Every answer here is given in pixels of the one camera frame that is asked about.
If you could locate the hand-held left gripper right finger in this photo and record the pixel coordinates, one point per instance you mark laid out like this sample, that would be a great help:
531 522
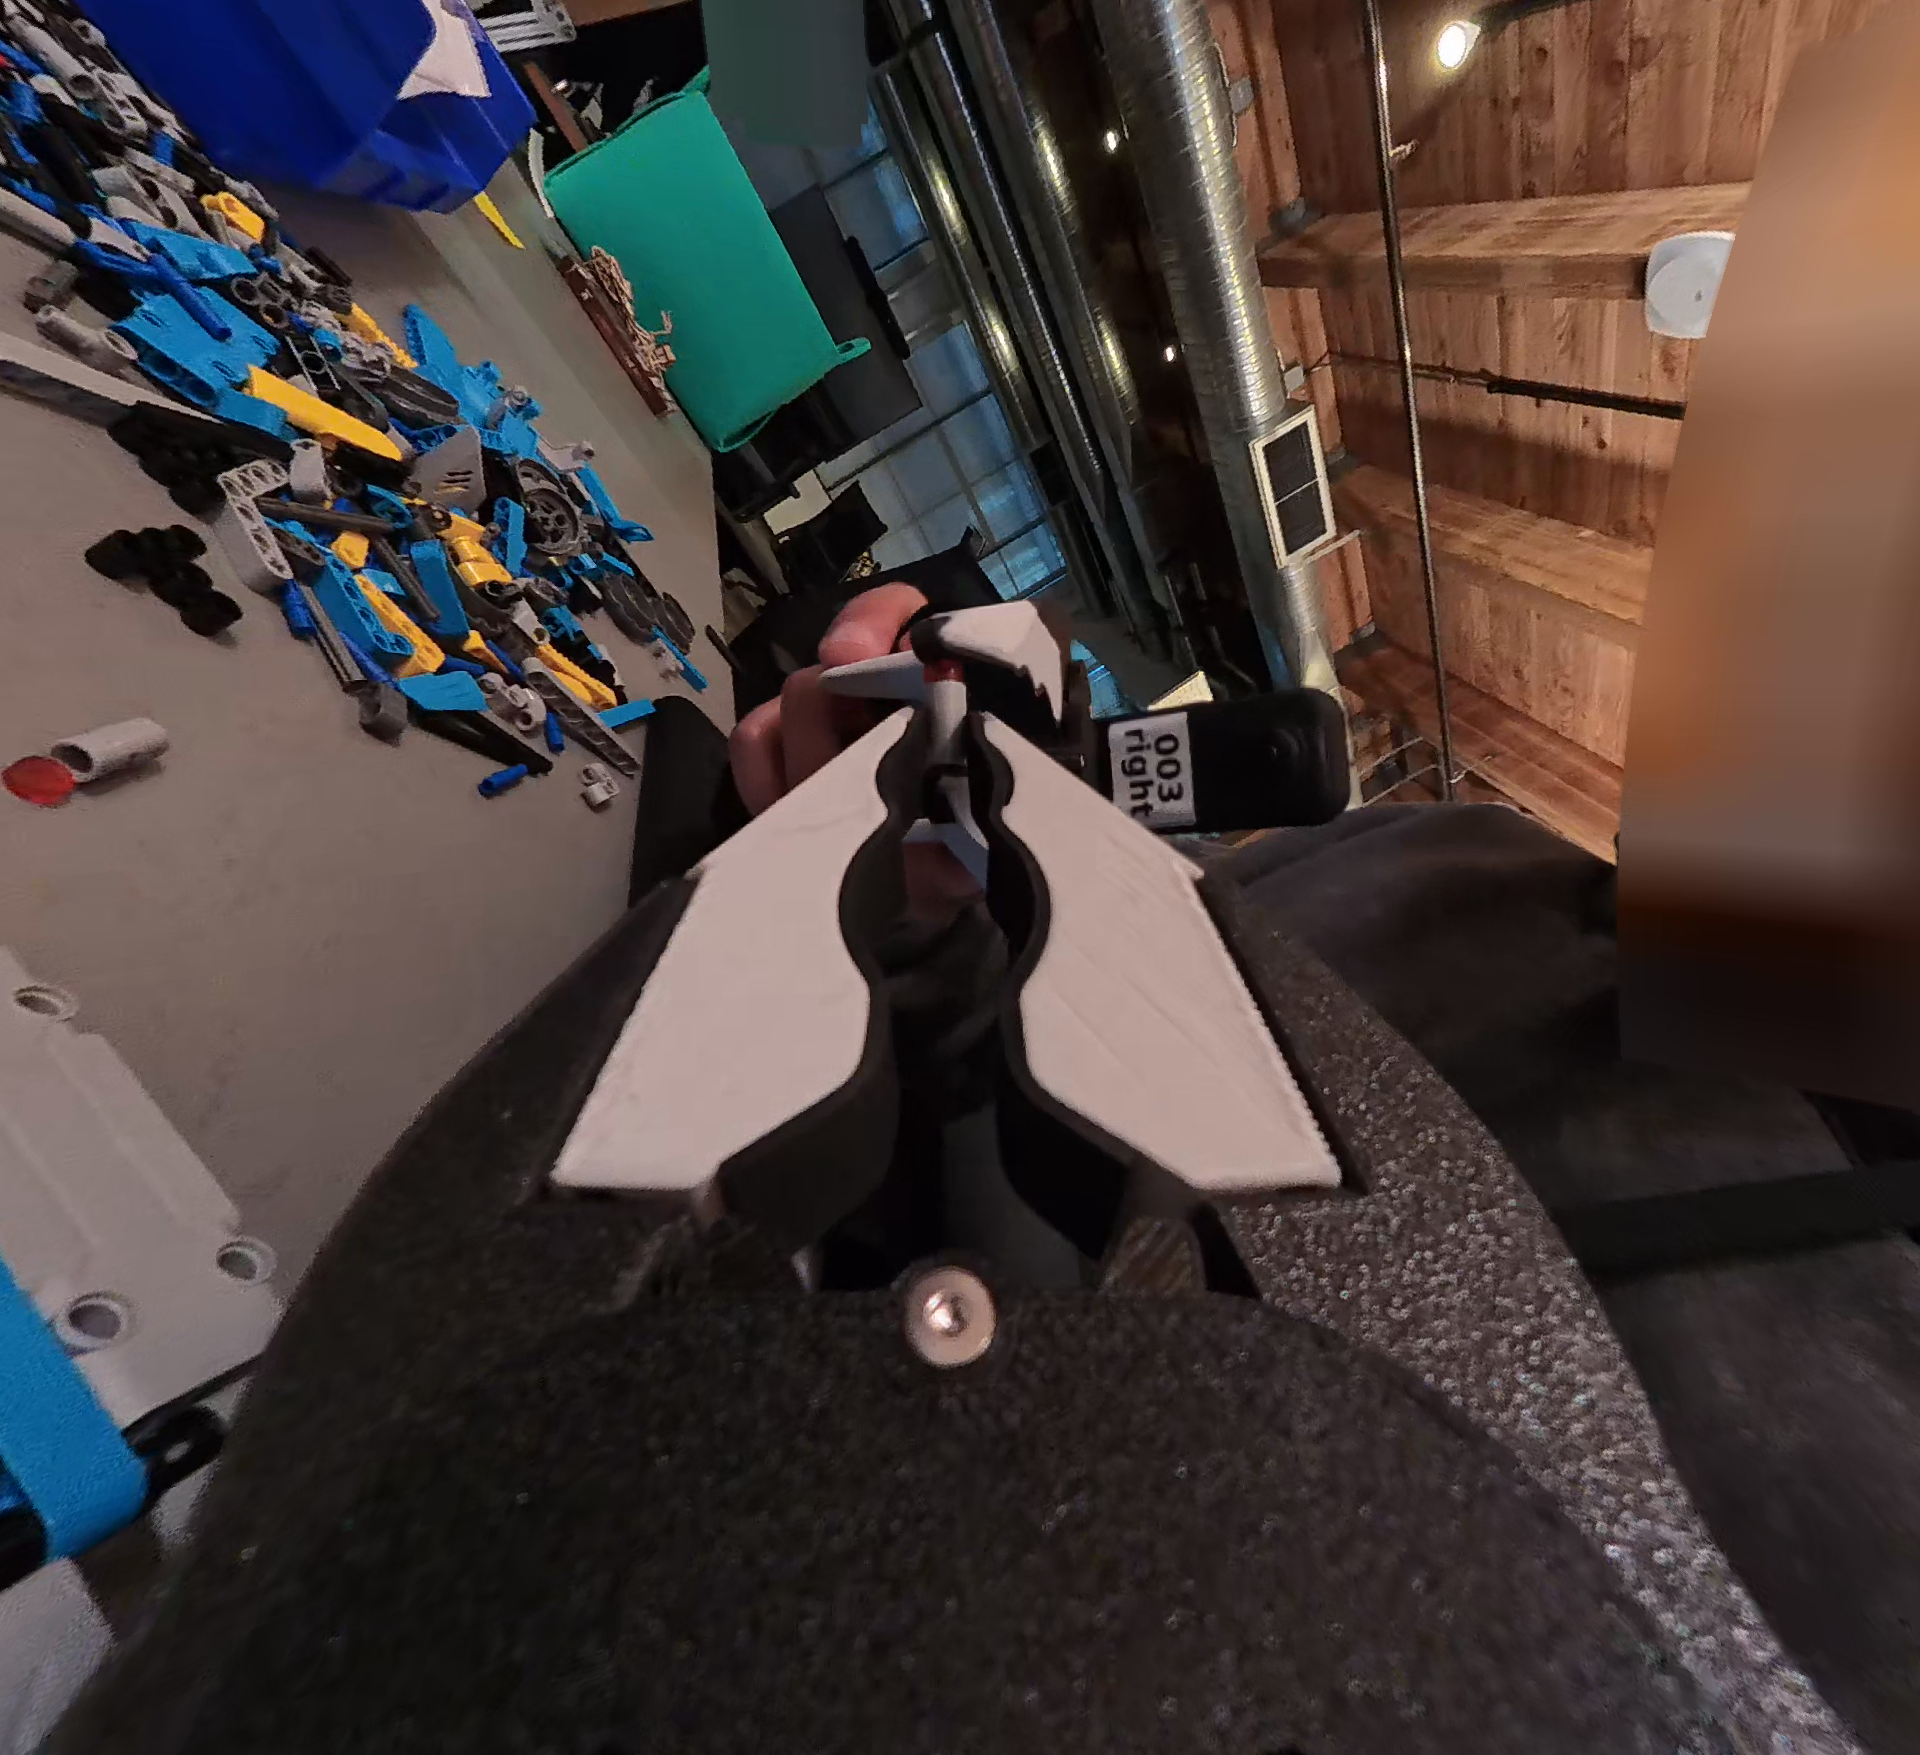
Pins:
1171 1020

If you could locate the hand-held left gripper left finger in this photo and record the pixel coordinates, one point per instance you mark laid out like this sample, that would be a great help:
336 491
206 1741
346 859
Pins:
735 1020

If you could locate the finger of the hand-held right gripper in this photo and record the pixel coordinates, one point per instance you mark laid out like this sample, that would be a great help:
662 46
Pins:
1006 638
878 680

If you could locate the pile of blue yellow pieces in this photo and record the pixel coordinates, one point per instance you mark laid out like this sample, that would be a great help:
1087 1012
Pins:
181 330

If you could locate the person's right hand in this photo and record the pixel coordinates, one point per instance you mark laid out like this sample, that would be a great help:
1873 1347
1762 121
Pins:
795 734

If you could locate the white vent panel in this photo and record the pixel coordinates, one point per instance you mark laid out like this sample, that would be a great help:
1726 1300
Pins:
1294 489

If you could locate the small wooden model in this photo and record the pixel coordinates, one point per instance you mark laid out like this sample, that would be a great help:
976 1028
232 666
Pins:
624 330

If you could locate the green plastic bin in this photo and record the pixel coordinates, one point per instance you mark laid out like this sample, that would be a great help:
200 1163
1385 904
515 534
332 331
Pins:
690 254

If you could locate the grey building block assembly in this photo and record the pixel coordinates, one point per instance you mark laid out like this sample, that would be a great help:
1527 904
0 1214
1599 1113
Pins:
105 1184

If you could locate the cluster of black bushings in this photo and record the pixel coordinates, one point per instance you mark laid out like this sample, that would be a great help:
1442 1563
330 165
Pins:
167 570

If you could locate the silver ventilation duct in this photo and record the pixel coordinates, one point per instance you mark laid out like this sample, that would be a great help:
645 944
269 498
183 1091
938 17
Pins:
1184 136

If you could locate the white wall device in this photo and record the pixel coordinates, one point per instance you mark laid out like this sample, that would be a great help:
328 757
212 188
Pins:
1689 286

